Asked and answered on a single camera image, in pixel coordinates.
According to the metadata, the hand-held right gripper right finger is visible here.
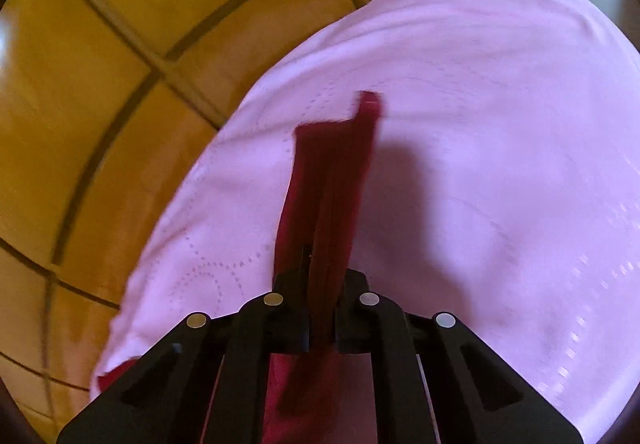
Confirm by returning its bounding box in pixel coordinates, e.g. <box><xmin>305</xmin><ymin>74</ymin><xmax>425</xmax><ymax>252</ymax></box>
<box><xmin>333</xmin><ymin>269</ymin><xmax>584</xmax><ymax>444</ymax></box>

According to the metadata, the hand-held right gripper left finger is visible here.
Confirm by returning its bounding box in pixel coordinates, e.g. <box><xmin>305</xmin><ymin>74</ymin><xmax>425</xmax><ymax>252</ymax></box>
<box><xmin>56</xmin><ymin>244</ymin><xmax>314</xmax><ymax>444</ymax></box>

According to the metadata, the dark red cloth garment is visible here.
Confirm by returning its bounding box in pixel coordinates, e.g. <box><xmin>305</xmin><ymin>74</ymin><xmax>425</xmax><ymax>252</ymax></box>
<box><xmin>97</xmin><ymin>90</ymin><xmax>386</xmax><ymax>444</ymax></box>

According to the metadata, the pink quilted blanket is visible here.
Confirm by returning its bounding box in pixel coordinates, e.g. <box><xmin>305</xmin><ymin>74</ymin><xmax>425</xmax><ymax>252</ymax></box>
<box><xmin>90</xmin><ymin>0</ymin><xmax>640</xmax><ymax>444</ymax></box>

